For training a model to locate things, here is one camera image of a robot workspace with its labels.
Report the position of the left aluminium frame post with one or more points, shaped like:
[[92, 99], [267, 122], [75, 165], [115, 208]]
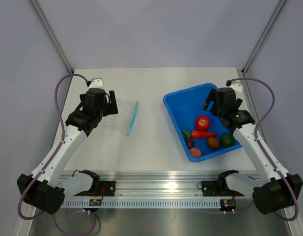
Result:
[[50, 33]]

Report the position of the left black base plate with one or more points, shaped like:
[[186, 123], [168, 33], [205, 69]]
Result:
[[107, 188]]

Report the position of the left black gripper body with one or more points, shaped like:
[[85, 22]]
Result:
[[104, 109]]

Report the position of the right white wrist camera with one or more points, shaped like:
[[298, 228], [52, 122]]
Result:
[[235, 86]]

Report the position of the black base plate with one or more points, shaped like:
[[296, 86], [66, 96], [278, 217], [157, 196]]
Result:
[[107, 188], [211, 188]]

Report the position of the green lime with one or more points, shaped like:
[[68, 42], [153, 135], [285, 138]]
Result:
[[227, 140]]

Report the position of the pink peach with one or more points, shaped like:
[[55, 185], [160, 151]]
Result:
[[195, 153]]

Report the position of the right aluminium frame post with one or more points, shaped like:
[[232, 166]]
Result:
[[264, 34]]

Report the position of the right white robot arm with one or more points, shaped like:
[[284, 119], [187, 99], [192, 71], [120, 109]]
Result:
[[276, 188]]

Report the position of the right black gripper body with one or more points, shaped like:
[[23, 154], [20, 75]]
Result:
[[221, 112]]

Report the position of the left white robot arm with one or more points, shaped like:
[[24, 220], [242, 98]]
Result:
[[42, 188]]

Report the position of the red apple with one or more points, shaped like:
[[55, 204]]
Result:
[[202, 123]]

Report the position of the orange carrot with leaves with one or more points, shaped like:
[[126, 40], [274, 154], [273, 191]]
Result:
[[197, 134]]

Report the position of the white slotted cable duct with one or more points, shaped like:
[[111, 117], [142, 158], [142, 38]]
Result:
[[145, 203]]

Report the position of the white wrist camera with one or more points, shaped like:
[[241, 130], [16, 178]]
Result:
[[95, 83], [235, 86]]

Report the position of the circuit board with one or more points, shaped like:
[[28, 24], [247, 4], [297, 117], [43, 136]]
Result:
[[95, 202], [228, 205]]

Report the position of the blue plastic bin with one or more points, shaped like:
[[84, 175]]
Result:
[[184, 107]]

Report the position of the brown orange fruit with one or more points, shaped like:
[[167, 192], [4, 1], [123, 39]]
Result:
[[213, 143]]

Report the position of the aluminium frame post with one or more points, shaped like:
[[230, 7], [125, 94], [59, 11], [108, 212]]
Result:
[[264, 34], [50, 33]]

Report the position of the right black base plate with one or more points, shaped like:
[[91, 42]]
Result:
[[211, 188]]

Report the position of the clear zip top bag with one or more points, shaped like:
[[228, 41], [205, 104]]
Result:
[[122, 122]]

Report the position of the dark purple plum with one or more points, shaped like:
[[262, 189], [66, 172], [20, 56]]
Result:
[[189, 142]]

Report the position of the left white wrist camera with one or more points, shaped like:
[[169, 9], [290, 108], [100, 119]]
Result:
[[95, 83]]

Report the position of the aluminium mounting rail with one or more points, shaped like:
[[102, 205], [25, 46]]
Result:
[[158, 185]]

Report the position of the right circuit board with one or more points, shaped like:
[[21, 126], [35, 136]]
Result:
[[228, 205]]

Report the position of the left circuit board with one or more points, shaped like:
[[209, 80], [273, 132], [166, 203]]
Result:
[[95, 202]]

